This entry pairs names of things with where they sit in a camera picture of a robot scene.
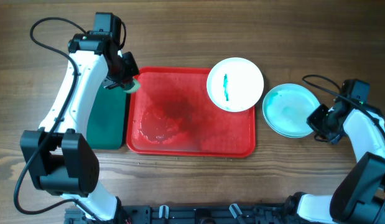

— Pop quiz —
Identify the red plastic tray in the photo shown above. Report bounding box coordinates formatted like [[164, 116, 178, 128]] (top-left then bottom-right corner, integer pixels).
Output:
[[126, 67, 256, 158]]

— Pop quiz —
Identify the green water tray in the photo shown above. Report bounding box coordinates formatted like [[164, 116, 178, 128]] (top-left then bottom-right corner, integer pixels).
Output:
[[86, 86, 127, 150]]

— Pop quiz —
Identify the white plate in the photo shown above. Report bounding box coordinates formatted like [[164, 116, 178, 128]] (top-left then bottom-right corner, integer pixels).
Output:
[[262, 83, 320, 124], [266, 119, 313, 138], [206, 57, 264, 112]]

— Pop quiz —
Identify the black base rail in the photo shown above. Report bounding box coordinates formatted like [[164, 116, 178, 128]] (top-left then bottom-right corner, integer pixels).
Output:
[[64, 202, 292, 224]]

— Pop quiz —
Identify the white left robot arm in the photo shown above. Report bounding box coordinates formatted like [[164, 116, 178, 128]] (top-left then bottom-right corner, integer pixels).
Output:
[[20, 12, 140, 223]]

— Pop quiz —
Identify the green yellow sponge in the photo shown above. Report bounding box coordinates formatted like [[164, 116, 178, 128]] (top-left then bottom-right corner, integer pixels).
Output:
[[122, 78, 141, 94]]

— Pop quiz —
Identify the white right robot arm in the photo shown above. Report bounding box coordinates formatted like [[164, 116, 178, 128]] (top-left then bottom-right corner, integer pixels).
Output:
[[291, 79, 385, 223]]

